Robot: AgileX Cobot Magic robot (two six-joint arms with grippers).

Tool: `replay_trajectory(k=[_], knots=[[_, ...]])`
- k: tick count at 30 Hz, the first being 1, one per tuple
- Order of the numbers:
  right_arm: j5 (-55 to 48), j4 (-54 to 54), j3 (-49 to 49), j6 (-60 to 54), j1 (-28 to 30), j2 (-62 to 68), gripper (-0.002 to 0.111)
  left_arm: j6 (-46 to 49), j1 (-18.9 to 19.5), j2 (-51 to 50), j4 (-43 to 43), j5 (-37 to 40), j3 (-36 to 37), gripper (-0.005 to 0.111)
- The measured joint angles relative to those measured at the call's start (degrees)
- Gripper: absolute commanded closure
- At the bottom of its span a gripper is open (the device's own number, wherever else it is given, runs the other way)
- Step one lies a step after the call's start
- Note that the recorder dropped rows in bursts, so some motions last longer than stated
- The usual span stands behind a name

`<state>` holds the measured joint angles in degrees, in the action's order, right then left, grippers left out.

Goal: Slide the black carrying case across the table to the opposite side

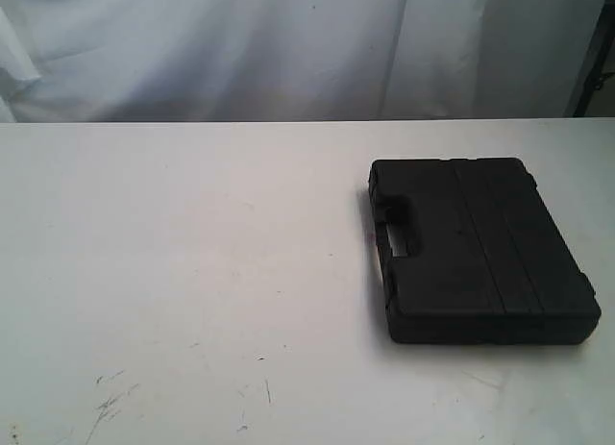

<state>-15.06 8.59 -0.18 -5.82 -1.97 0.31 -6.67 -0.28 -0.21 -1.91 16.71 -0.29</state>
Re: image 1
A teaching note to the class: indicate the black plastic carrying case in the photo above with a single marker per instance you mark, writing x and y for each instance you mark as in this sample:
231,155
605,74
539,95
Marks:
469,254

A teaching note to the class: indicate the white backdrop curtain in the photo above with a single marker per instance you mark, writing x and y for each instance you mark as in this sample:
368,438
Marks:
286,60

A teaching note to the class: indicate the black stand pole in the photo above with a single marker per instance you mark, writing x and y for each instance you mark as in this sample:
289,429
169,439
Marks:
595,72

